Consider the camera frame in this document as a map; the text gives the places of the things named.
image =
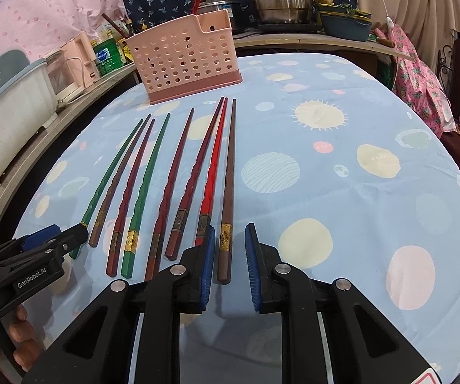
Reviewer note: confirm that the blue grey basin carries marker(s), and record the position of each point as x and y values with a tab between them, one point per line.
343	28

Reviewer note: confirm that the dark brown chopstick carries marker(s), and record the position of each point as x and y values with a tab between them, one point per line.
114	24

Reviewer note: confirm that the pink dotted cloth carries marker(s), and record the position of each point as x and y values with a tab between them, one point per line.
46	4

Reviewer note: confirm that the person's left hand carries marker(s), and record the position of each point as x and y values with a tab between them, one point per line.
16	328

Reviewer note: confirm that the beige curtain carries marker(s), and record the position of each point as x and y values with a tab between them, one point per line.
425	0

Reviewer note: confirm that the pink kitchen appliance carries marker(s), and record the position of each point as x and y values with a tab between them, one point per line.
84	56

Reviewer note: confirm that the steel pot with lid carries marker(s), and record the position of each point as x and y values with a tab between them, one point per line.
222	6

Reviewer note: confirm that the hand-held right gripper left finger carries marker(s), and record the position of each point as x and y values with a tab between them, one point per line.
208	264

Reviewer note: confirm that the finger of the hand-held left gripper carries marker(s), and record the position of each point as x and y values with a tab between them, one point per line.
72	238
42	234

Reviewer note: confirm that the bright red chopstick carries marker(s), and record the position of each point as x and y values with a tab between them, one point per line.
206	208

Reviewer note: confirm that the white storage box blue lid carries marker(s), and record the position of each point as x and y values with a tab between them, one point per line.
10	120

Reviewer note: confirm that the green tin can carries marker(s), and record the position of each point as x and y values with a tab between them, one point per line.
106	58

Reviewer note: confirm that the dark red seat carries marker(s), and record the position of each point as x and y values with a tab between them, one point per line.
455	150

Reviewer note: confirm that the black induction cooker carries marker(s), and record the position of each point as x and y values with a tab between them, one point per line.
285	28

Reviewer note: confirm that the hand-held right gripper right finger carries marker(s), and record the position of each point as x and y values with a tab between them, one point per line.
252	264

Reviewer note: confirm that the pink perforated utensil holder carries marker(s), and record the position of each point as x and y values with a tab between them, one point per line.
182	60

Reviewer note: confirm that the white green carton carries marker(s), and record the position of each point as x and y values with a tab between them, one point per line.
104	32

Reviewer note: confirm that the brown chopstick gold band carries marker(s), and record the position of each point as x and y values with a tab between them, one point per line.
101	218
225	256

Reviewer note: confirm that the thin green chopstick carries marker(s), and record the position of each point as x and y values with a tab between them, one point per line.
90	208

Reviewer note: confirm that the wooden shelf board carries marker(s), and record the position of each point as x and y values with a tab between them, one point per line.
313	42

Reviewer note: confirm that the pink pineapple print garment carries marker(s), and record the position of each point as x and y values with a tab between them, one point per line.
417	84

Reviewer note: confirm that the grey side counter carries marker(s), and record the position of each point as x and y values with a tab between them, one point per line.
66	116

